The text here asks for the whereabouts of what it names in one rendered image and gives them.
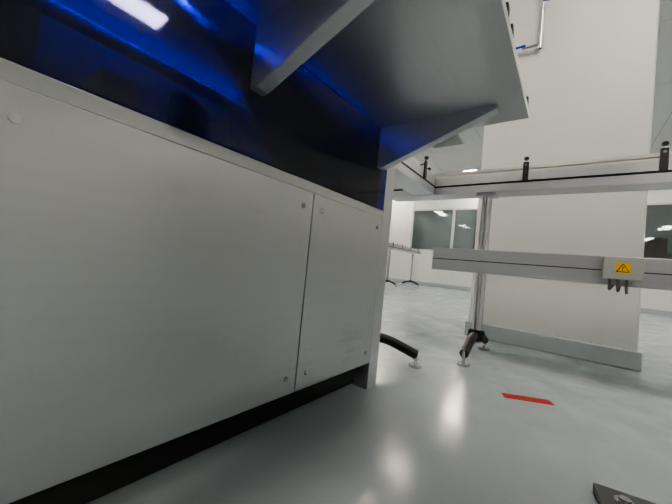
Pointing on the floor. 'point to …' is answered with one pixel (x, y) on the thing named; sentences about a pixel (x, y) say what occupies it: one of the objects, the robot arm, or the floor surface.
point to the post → (365, 377)
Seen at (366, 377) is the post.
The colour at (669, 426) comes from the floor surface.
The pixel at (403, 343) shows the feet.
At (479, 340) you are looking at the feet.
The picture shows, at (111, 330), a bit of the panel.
